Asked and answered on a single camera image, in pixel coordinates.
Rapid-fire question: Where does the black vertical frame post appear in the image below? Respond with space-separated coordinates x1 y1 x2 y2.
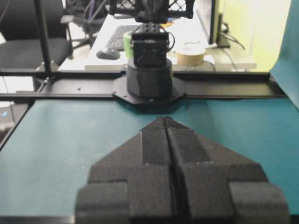
33 0 52 74

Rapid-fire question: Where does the brown packing tape roll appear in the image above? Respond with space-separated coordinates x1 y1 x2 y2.
176 45 206 66

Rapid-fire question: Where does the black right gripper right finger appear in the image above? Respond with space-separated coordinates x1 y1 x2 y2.
164 118 290 224

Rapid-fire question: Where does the black office chair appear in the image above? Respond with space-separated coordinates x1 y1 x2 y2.
0 0 72 69

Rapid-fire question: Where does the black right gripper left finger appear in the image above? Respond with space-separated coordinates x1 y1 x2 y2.
76 117 173 224

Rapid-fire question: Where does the white desk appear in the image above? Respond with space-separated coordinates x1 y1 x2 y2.
58 9 257 72

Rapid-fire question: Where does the black computer keyboard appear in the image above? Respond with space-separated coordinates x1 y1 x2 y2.
106 25 140 51

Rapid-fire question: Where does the black computer mouse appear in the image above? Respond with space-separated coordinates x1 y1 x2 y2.
96 48 120 60

